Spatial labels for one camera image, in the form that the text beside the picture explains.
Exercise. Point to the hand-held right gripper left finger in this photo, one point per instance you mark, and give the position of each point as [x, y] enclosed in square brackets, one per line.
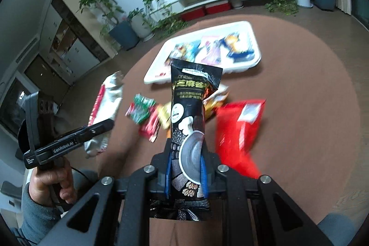
[168, 174]

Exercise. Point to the large red snack packet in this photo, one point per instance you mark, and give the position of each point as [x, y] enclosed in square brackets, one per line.
[236, 133]

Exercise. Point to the tall tree plant blue pot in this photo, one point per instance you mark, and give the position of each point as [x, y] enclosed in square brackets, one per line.
[125, 37]

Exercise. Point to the pink and white snack packet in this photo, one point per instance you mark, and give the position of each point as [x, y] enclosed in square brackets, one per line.
[210, 50]

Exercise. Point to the black snack packet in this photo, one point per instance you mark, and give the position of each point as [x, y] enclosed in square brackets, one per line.
[187, 96]

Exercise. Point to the red storage box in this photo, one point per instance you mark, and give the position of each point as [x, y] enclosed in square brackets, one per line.
[218, 7]
[193, 14]

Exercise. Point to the wooden wall cabinet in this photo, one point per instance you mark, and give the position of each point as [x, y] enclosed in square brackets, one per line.
[63, 41]

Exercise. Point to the glass sliding door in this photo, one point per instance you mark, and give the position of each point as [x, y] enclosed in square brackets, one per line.
[361, 1]

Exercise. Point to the small empty white pot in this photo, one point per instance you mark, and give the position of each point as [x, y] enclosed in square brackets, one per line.
[237, 4]

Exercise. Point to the orange snack packet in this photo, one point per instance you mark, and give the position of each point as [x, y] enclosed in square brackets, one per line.
[214, 103]

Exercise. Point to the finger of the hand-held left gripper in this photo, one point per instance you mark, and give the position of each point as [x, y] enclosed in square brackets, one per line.
[99, 127]

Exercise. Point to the panda print snack packet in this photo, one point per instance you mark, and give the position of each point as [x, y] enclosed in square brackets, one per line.
[186, 50]

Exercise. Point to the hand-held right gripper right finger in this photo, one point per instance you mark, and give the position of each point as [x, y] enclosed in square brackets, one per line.
[204, 174]

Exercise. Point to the red and green small packet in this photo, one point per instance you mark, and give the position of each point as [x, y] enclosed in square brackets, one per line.
[141, 107]

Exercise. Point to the small plant grey-white pot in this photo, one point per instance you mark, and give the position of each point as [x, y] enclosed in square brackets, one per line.
[141, 25]

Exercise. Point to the white plastic tray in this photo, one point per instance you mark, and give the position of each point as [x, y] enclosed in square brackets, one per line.
[155, 70]

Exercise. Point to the small dark red packet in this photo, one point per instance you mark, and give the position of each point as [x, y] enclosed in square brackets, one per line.
[150, 126]

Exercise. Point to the blue cake packet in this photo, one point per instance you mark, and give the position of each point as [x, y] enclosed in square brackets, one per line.
[237, 45]

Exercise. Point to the silver snack packet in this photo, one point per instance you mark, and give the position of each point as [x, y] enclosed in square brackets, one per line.
[108, 104]

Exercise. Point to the gold snack packet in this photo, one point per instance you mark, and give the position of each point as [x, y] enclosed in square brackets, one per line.
[164, 116]

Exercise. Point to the person's left hand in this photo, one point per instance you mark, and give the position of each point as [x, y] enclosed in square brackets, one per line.
[53, 181]

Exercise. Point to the person's left forearm grey sleeve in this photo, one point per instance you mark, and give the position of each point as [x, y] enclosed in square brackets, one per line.
[34, 220]

